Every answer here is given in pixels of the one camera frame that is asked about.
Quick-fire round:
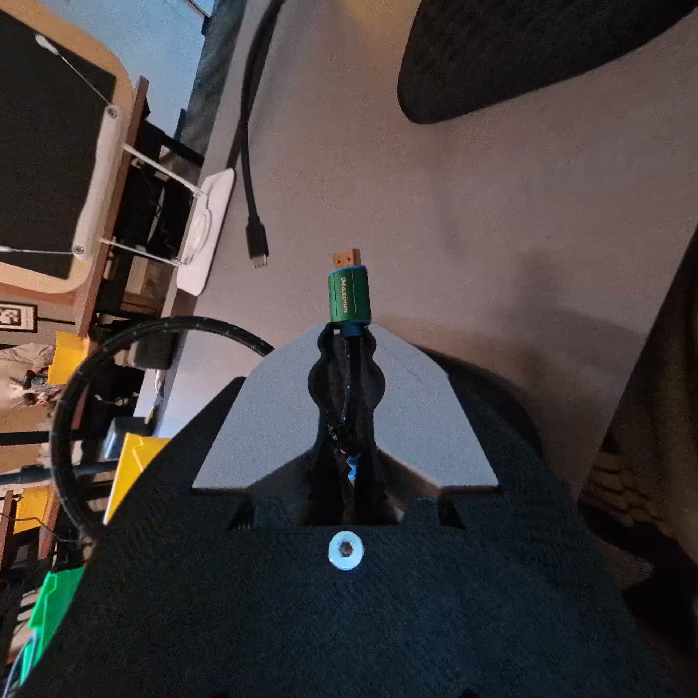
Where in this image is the black white marker sign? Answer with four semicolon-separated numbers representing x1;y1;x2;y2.
0;304;38;333

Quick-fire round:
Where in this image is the black pole stand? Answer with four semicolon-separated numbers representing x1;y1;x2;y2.
0;461;118;487

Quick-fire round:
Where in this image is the black wrist rest pad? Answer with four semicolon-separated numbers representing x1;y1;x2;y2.
397;0;698;125

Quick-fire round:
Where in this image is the green plug hdmi cable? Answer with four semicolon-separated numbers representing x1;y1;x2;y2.
49;248;382;541

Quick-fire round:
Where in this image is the yellow plastic bin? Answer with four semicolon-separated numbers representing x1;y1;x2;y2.
104;433;172;524
48;332;91;385

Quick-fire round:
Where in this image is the small black box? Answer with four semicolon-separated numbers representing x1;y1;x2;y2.
106;417;151;461

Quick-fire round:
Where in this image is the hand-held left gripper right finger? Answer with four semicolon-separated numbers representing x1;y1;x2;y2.
360;322;500;490

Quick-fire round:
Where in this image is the wooden backing board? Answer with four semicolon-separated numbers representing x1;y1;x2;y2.
0;0;135;310

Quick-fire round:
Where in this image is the brown office desk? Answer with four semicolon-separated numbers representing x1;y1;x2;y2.
73;76;151;336

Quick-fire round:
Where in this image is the green plastic bin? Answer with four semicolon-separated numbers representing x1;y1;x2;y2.
27;567;85;650

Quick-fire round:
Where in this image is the black usb-c cable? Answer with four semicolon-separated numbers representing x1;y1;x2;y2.
226;0;287;269

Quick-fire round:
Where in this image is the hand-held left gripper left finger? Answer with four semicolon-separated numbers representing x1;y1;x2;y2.
192;322;334;492

